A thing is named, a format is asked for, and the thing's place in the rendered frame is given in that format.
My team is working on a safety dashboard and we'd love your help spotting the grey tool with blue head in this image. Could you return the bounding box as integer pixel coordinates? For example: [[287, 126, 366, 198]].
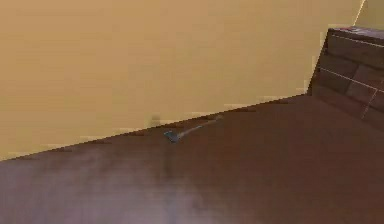
[[162, 114, 224, 145]]

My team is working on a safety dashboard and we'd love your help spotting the dark brown chest of drawers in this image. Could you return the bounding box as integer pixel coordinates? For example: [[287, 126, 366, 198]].
[[306, 26, 384, 134]]

